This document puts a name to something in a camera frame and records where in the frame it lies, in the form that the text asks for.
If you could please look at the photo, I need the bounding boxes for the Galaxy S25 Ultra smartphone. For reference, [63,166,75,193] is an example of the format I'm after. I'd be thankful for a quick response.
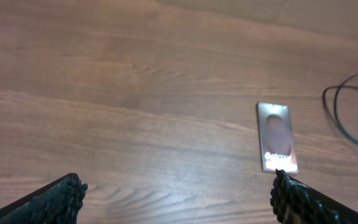
[256,102,300,174]

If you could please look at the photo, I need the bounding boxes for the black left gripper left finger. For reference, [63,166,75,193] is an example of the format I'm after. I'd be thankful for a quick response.
[0,173,88,224]

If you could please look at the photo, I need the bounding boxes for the black charger cable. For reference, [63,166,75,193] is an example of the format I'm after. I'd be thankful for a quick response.
[321,67,358,156]

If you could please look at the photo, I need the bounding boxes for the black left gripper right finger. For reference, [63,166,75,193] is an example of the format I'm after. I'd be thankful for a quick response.
[270,170,358,224]

